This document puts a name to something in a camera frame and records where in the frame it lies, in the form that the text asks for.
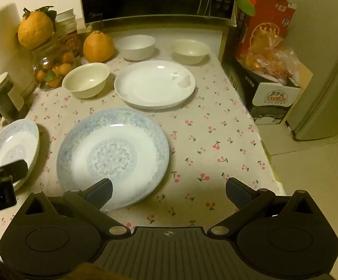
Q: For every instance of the cream bowl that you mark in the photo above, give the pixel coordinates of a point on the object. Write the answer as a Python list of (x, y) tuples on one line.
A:
[(84, 81), (191, 52)]

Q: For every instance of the white bowl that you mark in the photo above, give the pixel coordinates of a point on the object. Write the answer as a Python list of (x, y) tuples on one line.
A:
[(135, 49)]

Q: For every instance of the large orange with leaves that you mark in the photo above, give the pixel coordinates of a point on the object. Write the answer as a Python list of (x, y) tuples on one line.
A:
[(35, 32)]

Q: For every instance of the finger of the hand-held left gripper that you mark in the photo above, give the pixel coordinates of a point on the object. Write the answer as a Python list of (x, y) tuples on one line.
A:
[(17, 169)]

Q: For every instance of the large orange with stem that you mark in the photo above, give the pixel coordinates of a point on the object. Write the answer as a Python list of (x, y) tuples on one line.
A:
[(99, 48)]

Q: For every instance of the orange fruit box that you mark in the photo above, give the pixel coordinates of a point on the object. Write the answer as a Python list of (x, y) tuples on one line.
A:
[(271, 14)]

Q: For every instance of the white electric kettle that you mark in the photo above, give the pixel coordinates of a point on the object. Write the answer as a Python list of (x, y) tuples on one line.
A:
[(3, 40)]

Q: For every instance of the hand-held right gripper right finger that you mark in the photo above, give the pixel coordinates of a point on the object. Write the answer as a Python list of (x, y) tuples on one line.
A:
[(235, 193)]

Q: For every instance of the cherry print tablecloth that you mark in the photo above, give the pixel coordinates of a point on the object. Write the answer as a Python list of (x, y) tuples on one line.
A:
[(215, 140)]

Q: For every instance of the blue patterned plate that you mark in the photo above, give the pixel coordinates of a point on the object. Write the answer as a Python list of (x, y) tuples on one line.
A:
[(8, 145), (113, 151)]

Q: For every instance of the glass bowl of kumquats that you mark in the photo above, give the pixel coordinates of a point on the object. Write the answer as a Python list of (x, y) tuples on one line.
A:
[(43, 61)]

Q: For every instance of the dark jar with metal lid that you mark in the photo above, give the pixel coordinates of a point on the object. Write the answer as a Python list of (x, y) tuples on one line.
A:
[(3, 99)]

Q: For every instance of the black and white cardboard box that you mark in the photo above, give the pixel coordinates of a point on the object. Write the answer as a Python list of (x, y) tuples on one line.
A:
[(274, 99)]

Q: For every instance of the white plate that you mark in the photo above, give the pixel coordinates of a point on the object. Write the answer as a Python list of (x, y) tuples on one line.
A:
[(151, 87)]

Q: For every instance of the orange label jar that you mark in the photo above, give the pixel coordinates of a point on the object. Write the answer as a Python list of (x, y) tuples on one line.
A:
[(70, 43)]

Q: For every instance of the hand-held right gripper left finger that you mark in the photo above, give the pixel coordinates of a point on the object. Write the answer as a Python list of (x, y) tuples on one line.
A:
[(102, 192)]

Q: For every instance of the grey refrigerator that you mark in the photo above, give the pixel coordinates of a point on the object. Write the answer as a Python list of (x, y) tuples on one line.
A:
[(326, 64)]

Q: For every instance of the pile of small oranges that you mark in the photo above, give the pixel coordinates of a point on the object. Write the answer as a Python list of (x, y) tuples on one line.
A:
[(61, 68)]

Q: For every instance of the plastic bag of oranges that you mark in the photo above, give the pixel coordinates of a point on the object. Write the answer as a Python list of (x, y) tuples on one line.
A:
[(268, 55)]

